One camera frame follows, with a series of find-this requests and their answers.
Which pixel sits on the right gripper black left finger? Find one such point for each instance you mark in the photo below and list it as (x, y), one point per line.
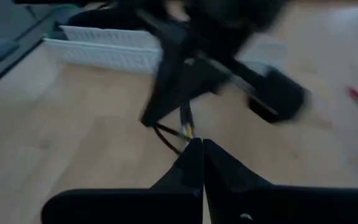
(154, 208)

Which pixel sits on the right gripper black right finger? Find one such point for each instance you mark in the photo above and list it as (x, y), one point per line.
(259, 205)

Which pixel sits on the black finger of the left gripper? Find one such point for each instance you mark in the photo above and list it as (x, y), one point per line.
(275, 93)
(169, 81)

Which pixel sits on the long black zip tie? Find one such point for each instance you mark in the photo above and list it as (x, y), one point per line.
(166, 140)

